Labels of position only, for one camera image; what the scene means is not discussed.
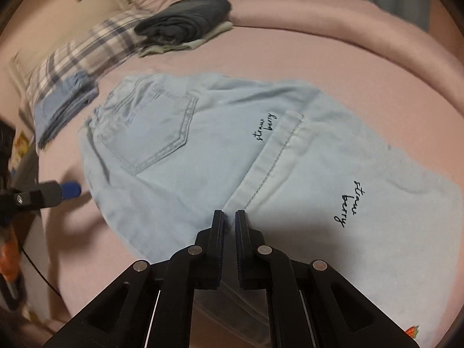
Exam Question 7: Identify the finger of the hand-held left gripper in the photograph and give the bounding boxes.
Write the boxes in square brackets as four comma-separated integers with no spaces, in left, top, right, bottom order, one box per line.
[0,180,82,220]

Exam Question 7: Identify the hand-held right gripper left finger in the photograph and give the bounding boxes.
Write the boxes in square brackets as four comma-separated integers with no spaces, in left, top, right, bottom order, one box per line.
[43,209,225,348]

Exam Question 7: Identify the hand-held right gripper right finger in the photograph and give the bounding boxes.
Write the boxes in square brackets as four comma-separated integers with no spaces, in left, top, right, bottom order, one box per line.
[235,209,421,348]

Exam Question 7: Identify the light blue strawberry pants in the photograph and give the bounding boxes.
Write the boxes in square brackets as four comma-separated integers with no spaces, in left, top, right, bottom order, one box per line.
[79,72,459,348]

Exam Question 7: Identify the yellow printed package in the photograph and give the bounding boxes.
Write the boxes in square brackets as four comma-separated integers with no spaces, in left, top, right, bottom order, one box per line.
[9,130,37,178]

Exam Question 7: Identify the orange object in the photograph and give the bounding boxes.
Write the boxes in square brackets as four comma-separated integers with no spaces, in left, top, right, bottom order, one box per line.
[0,232,19,283]

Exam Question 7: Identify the folded light blue cloth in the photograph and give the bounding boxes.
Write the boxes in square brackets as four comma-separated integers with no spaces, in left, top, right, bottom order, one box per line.
[34,72,100,149]

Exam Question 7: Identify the plaid pillow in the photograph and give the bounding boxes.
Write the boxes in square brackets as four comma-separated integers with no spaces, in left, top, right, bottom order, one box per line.
[25,11,149,117]

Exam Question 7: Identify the folded light green cloth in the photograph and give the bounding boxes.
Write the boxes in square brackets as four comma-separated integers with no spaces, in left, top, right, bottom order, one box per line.
[139,21,233,58]

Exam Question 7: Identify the folded dark blue jeans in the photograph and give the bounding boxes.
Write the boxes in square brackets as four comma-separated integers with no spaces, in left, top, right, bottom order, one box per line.
[134,0,233,44]

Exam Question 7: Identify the pink duvet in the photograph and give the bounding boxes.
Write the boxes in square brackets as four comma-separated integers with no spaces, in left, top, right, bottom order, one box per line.
[225,0,432,77]

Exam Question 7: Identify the black cable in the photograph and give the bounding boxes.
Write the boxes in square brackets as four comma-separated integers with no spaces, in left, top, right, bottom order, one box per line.
[18,243,64,300]

